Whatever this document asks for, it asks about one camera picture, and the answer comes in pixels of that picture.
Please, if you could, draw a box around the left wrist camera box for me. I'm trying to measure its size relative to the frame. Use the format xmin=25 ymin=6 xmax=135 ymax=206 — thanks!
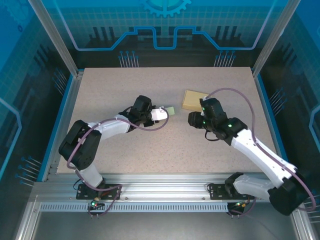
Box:
xmin=149 ymin=105 xmax=169 ymax=121

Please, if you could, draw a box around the steel bottom tray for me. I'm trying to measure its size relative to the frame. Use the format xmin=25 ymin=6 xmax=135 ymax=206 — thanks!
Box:
xmin=14 ymin=199 xmax=316 ymax=240

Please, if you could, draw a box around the yellow paper box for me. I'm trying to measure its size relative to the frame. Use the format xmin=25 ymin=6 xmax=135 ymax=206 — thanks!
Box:
xmin=181 ymin=89 xmax=211 ymax=113

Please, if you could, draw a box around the left blue side panel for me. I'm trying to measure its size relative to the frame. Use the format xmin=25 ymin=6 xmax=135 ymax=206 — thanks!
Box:
xmin=37 ymin=74 xmax=76 ymax=182

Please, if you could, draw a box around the left arm thin black wire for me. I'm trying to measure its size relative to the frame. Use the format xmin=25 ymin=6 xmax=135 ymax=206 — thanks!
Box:
xmin=71 ymin=177 xmax=81 ymax=193

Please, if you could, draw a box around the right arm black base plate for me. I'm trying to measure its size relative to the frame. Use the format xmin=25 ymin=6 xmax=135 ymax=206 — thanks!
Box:
xmin=209 ymin=183 xmax=256 ymax=200

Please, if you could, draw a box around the right aluminium frame post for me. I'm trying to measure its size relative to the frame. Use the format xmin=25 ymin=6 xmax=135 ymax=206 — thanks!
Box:
xmin=251 ymin=0 xmax=302 ymax=77

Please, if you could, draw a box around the aluminium mounting beam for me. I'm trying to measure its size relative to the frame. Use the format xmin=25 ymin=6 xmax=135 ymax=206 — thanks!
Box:
xmin=29 ymin=173 xmax=300 ymax=202

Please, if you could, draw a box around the aluminium frame post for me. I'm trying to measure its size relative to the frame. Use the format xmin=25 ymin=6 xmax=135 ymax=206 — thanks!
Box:
xmin=251 ymin=0 xmax=302 ymax=77
xmin=28 ymin=0 xmax=85 ymax=77

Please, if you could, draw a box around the slotted grey cable duct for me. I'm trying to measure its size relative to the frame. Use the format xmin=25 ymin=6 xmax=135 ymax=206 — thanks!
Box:
xmin=39 ymin=202 xmax=230 ymax=213

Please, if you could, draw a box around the left aluminium frame post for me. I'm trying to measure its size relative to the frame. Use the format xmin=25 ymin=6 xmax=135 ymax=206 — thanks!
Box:
xmin=28 ymin=0 xmax=85 ymax=77

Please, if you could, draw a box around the left aluminium side rail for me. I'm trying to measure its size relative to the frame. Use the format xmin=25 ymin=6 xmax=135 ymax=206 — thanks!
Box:
xmin=41 ymin=71 xmax=85 ymax=182

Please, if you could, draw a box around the blue side panel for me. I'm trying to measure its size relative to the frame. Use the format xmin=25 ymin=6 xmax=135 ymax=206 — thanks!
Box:
xmin=37 ymin=74 xmax=76 ymax=182
xmin=254 ymin=74 xmax=295 ymax=182

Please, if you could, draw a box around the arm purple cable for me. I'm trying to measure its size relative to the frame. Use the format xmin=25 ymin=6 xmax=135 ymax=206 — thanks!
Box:
xmin=204 ymin=87 xmax=316 ymax=218
xmin=66 ymin=116 xmax=170 ymax=218

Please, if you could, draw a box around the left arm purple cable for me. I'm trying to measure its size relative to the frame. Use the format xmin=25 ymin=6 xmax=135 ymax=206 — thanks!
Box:
xmin=66 ymin=116 xmax=170 ymax=218

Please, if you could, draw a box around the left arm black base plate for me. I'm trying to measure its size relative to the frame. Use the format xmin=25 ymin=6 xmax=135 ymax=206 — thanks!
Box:
xmin=76 ymin=183 xmax=123 ymax=200

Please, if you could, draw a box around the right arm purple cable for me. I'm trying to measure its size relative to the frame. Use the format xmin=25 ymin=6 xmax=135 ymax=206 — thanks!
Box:
xmin=204 ymin=87 xmax=316 ymax=218

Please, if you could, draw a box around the right blue side panel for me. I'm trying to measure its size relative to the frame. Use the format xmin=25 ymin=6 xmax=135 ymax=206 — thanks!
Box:
xmin=254 ymin=74 xmax=295 ymax=182

